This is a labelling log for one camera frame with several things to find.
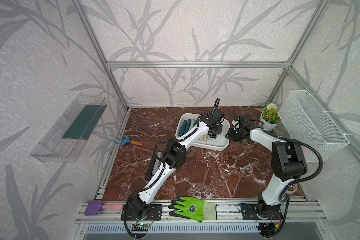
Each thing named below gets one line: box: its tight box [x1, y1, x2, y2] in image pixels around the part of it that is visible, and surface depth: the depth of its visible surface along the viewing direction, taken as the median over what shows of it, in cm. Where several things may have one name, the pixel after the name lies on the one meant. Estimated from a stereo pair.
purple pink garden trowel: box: [84, 199, 124, 216], surface depth 75 cm
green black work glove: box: [168, 196, 218, 223], surface depth 75 cm
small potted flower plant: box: [255, 103, 282, 131], surface depth 100 cm
